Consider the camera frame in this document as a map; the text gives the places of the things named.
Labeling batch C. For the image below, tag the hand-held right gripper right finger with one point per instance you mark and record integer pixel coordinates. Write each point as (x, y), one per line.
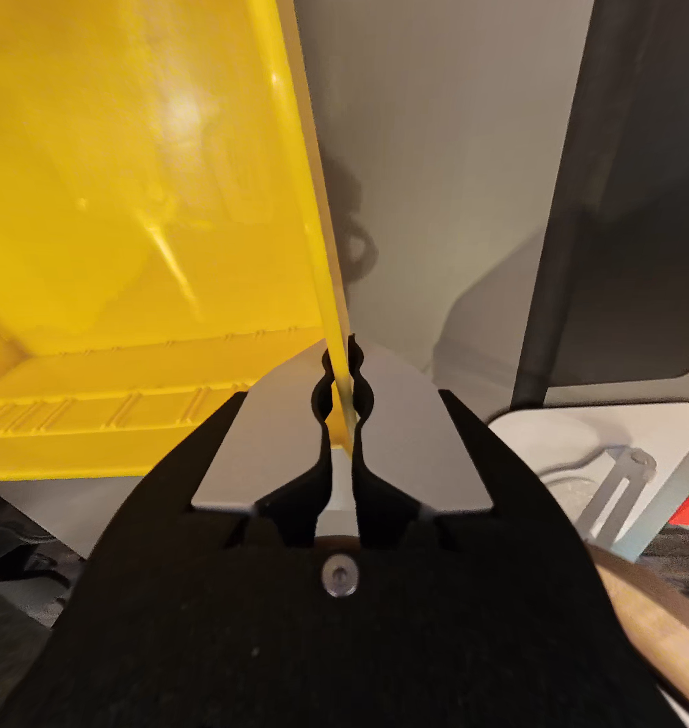
(418, 449)

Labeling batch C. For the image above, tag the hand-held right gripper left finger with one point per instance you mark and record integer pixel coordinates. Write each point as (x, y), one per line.
(264, 449)

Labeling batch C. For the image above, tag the yellow plastic bin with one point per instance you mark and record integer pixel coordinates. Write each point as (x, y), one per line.
(122, 199)

